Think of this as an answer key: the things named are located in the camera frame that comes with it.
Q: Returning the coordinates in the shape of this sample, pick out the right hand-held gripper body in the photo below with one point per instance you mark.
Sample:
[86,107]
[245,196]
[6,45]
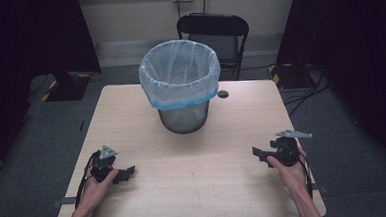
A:
[287,150]

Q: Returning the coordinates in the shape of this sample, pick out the metal mesh trash bin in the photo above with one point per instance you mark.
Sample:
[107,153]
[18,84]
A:
[184,119]

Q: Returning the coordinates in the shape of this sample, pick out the black folding chair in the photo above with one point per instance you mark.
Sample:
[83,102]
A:
[215,25]

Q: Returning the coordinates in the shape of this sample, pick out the person's left hand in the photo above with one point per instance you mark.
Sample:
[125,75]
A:
[95,192]

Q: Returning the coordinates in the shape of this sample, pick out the grey table frame bracket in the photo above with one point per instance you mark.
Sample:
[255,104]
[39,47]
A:
[320,188]
[64,201]

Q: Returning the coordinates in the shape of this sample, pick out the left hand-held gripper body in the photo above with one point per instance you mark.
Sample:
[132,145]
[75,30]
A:
[101,168]

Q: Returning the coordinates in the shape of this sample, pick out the translucent blue-edged bin liner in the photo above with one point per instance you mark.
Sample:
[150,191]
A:
[179,77]

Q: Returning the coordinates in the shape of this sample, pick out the black curtain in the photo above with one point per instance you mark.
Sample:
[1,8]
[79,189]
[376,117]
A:
[354,46]
[27,47]

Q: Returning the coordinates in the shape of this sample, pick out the black stand base with hazard tape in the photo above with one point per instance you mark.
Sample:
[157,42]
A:
[291,76]
[67,86]

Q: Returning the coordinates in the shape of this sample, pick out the person's right hand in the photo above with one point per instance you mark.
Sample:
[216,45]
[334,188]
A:
[291,176]

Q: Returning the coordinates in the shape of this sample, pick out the small black strip on floor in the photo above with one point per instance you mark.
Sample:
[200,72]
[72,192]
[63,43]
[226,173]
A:
[81,126]

